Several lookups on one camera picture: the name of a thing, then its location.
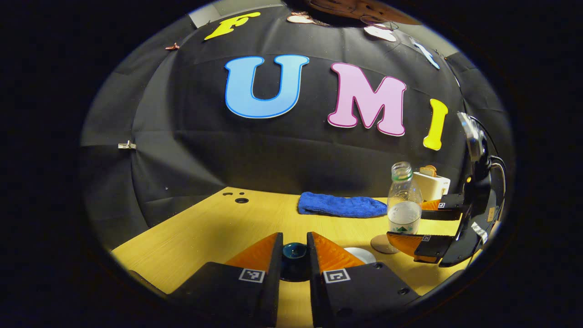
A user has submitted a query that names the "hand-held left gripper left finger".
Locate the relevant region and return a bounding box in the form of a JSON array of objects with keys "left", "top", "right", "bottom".
[{"left": 169, "top": 232, "right": 284, "bottom": 328}]

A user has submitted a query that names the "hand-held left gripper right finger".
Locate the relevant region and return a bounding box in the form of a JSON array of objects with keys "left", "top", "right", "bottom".
[{"left": 306, "top": 231, "right": 419, "bottom": 328}]

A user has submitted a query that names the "clear plastic water bottle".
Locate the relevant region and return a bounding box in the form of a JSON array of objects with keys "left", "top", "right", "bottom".
[{"left": 387, "top": 162, "right": 424, "bottom": 238}]

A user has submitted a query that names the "round brown coaster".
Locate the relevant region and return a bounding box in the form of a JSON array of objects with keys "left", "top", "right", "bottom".
[{"left": 370, "top": 234, "right": 401, "bottom": 255}]

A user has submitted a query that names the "white teacup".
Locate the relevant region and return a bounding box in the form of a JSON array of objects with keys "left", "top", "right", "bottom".
[{"left": 344, "top": 247, "right": 378, "bottom": 265}]

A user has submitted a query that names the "white toaster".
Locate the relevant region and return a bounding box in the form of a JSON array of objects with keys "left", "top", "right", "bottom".
[{"left": 412, "top": 172, "right": 451, "bottom": 202}]

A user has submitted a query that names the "blue towel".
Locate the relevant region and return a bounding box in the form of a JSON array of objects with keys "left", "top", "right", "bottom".
[{"left": 298, "top": 192, "right": 388, "bottom": 219}]

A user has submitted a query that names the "black backdrop cloth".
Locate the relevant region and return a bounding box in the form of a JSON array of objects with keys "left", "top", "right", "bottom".
[{"left": 80, "top": 5, "right": 515, "bottom": 251}]

